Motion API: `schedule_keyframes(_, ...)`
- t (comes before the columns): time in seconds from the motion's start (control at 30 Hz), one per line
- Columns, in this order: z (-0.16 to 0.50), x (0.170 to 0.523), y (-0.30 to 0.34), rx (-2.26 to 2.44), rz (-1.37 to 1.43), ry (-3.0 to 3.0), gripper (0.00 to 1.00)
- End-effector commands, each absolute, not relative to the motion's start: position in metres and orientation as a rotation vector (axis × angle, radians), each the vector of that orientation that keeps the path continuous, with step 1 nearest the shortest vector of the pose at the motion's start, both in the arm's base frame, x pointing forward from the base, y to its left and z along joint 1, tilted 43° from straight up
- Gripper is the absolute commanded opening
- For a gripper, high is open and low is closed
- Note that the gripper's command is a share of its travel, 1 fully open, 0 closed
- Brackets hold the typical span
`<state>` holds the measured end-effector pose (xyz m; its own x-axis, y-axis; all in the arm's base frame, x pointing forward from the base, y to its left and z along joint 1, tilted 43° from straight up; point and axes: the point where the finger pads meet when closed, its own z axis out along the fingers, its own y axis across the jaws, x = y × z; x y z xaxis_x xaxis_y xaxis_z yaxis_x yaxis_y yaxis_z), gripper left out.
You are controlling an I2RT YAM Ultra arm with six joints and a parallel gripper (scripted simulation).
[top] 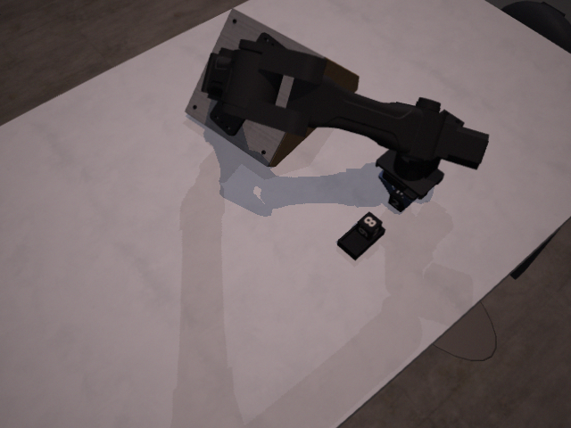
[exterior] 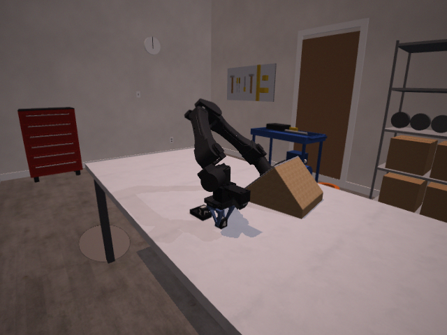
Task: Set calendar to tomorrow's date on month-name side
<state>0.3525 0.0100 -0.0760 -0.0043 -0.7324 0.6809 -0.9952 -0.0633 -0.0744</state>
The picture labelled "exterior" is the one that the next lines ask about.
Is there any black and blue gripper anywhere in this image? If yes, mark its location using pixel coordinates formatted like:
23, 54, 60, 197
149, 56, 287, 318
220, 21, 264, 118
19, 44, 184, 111
204, 192, 235, 226

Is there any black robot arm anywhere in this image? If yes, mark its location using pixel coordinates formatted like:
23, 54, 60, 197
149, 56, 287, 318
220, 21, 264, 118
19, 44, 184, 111
184, 98, 272, 209

